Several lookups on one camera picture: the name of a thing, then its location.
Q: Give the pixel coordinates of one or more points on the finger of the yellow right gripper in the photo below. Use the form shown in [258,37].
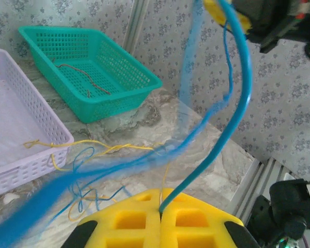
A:
[217,10]

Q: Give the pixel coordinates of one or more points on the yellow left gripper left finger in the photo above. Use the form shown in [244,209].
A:
[134,232]

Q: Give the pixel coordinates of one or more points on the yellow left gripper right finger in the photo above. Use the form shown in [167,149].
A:
[170,232]

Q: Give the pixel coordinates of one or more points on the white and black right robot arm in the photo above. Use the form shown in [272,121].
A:
[286,206]

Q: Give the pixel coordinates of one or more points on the green plastic basket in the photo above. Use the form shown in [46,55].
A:
[118,85]

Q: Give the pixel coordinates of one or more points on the lilac plastic basket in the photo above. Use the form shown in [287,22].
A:
[15,116]

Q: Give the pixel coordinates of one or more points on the aluminium frame post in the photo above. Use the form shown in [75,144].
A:
[135,25]

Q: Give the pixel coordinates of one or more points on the aluminium table side rail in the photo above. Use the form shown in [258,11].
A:
[258,180]

